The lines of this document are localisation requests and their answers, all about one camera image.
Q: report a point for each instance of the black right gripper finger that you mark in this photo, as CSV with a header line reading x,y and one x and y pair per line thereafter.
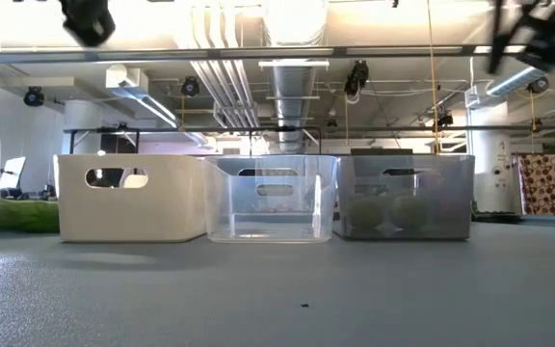
x,y
528,21
497,43

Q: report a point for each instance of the black ceiling-hung device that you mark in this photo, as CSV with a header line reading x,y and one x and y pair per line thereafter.
x,y
538,85
190,87
357,77
443,120
33,96

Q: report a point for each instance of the white round column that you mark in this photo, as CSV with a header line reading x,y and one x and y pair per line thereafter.
x,y
492,164

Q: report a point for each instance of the red dotted patterned cloth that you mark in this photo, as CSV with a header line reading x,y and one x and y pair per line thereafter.
x,y
542,185

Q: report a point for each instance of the grey translucent plastic basket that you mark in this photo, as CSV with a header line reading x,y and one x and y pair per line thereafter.
x,y
403,183

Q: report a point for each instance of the computer monitor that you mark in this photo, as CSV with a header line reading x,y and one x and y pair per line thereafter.
x,y
12,173

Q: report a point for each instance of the round green fruit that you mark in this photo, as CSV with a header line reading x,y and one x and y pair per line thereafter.
x,y
410,212
365,214

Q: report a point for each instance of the white opaque plastic basket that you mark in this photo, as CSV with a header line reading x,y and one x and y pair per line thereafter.
x,y
128,212

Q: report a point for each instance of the green cucumber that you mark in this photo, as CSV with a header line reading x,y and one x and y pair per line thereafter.
x,y
12,215

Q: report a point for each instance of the clear plastic basket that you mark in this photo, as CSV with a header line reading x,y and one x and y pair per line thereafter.
x,y
270,212

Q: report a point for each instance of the silver spiral duct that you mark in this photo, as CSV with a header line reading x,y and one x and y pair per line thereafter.
x,y
513,83

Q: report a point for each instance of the white box air duct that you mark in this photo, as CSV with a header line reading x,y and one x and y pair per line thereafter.
x,y
125,77

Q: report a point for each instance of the aluminium frame crossbar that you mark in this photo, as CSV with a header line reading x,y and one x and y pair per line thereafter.
x,y
162,54

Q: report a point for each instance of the black background frame bar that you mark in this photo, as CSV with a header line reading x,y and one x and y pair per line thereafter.
x,y
378,128

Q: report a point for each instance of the silver round ceiling duct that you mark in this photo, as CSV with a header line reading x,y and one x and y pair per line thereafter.
x,y
293,106

